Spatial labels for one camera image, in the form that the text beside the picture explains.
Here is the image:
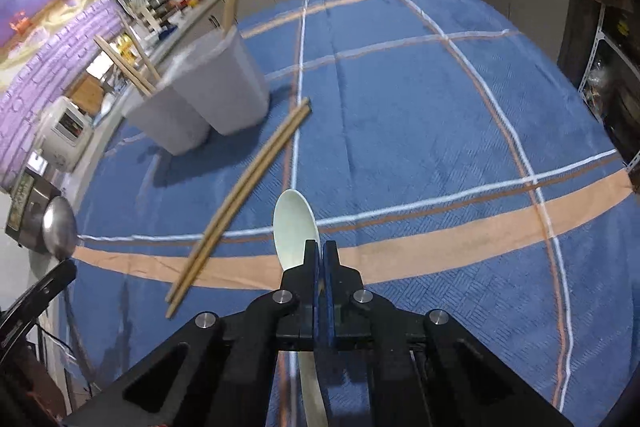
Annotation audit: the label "metal spoon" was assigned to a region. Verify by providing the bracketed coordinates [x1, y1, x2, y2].
[41, 196, 78, 260]

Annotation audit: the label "cream plastic rice spoon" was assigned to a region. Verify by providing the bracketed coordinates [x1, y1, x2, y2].
[273, 188, 328, 427]

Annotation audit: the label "brown chopstick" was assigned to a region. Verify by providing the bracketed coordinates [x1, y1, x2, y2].
[164, 103, 313, 320]
[165, 98, 311, 319]

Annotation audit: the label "light bamboo chopstick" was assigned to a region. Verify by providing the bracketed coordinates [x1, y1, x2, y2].
[93, 36, 154, 98]
[118, 15, 162, 83]

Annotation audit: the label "silver toaster oven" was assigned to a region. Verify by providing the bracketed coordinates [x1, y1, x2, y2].
[6, 167, 62, 254]

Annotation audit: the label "white rice cooker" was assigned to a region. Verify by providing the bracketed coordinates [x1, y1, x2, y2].
[32, 96, 93, 172]

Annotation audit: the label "blue plaid tablecloth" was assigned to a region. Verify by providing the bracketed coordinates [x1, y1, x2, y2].
[66, 0, 639, 426]

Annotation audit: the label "wooden cutting board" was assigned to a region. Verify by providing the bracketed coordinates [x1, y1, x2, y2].
[64, 72, 104, 117]

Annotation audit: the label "white two-compartment utensil holder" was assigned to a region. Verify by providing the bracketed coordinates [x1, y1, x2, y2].
[124, 26, 270, 156]

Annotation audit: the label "scenic window blind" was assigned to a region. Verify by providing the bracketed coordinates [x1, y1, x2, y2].
[1, 0, 122, 193]

